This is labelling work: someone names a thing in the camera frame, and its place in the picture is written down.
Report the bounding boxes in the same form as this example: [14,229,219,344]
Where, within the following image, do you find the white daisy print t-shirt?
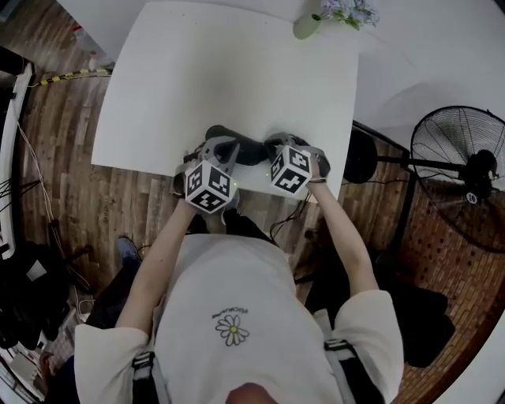
[73,232,406,404]

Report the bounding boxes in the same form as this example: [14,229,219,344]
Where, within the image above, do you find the black floor fan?
[342,105,505,254]

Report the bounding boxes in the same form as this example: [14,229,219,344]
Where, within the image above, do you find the black glasses case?
[204,125,313,166]

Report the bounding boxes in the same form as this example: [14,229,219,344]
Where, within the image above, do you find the person's right forearm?
[306,180,382,297]

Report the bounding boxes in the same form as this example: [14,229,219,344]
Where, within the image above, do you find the person's black trousers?
[188,208,278,242]

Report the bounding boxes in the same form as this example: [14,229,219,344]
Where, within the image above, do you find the yellow black striped tape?
[39,67,112,87]

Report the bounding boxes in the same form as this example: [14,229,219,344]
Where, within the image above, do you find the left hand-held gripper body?
[183,148,238,215]

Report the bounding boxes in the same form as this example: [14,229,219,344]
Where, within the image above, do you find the grey black left shoulder strap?
[132,350,171,404]

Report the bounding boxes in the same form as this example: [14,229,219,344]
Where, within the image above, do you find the grey black shoulder strap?
[323,338,384,404]
[132,350,171,404]

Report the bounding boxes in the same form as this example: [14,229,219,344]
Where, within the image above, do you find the person's left forearm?
[116,196,199,329]

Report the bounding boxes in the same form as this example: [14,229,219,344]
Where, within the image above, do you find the thin white cable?
[14,117,55,223]

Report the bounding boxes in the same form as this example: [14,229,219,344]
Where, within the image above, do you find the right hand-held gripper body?
[269,144,331,197]

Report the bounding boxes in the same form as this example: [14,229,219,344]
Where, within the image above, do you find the pale blue flowers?
[311,0,380,32]

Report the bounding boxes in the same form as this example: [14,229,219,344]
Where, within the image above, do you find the black office chair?
[0,240,73,349]
[303,252,455,368]

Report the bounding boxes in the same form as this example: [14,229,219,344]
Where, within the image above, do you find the clear jug with red cap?
[73,25,114,69]

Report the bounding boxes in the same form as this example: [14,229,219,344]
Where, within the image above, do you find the grey black right shoulder strap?
[323,338,384,404]

